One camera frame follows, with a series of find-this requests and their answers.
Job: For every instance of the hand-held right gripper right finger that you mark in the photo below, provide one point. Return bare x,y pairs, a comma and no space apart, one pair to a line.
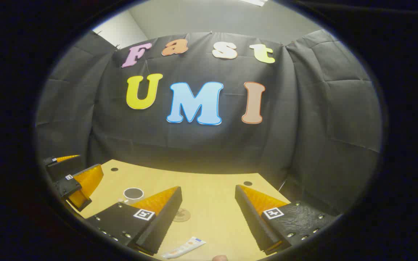
252,224

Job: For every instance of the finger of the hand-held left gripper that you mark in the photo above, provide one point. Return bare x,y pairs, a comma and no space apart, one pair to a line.
64,166
85,181

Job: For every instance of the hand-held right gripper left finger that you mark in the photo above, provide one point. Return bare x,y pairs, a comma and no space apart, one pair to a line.
165,221

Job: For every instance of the round wooden coaster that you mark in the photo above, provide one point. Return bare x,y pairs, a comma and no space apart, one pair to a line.
183,216

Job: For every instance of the white toothpaste tube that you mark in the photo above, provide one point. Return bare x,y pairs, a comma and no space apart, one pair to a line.
185,247

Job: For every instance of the white cup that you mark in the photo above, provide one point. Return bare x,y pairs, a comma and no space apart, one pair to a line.
133,194

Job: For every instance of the light wooden desktop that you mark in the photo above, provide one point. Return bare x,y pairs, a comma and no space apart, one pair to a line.
212,195

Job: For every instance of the black backdrop cloth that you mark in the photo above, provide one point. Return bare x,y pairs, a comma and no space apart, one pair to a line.
194,145

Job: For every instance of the ceiling light panel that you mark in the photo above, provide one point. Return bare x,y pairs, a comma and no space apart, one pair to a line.
254,2

